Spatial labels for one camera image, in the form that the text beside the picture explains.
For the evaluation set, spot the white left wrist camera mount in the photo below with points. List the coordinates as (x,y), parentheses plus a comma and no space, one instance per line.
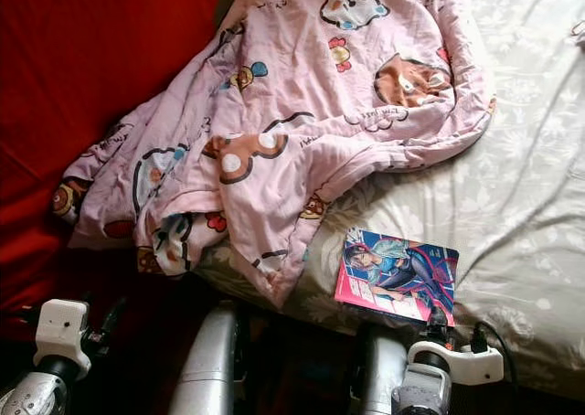
(62,335)

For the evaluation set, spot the bed with floral sheet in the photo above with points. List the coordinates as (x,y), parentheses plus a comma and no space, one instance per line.
(530,159)

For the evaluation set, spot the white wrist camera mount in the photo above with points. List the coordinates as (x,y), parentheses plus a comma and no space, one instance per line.
(62,335)
(471,364)

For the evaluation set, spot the red folded mattress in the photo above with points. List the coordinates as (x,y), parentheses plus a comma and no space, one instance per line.
(82,113)

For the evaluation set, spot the pink cartoon print blanket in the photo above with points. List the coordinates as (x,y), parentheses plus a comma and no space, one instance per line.
(292,113)

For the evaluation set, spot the silver robot right leg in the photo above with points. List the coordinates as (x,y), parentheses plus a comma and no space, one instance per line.
(382,378)

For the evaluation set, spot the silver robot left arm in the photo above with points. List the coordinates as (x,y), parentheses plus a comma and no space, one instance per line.
(37,392)

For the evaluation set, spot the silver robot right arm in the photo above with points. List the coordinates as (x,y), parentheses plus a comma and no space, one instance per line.
(420,397)

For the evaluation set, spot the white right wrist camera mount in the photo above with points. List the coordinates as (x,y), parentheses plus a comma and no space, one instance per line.
(471,364)

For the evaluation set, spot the colourful comic book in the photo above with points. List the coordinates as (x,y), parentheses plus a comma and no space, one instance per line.
(398,271)

